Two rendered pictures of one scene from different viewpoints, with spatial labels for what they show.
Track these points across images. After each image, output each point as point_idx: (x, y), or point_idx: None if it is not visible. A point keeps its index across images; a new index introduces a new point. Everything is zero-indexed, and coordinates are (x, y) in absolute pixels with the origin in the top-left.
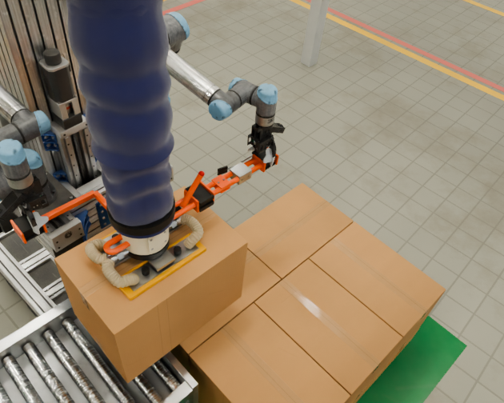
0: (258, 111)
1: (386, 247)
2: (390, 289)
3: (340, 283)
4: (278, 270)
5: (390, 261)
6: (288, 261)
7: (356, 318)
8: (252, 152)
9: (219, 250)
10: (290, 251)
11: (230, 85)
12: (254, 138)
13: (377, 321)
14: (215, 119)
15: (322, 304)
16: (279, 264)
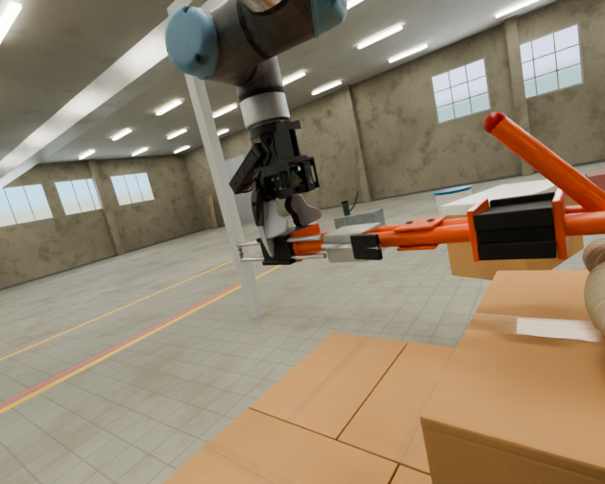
0: (276, 76)
1: (290, 372)
2: (352, 358)
3: (366, 395)
4: (384, 474)
5: (311, 366)
6: (354, 464)
7: (412, 372)
8: (284, 235)
9: (577, 278)
10: (330, 468)
11: (200, 11)
12: (300, 156)
13: (403, 358)
14: (342, 13)
15: (414, 403)
16: (368, 475)
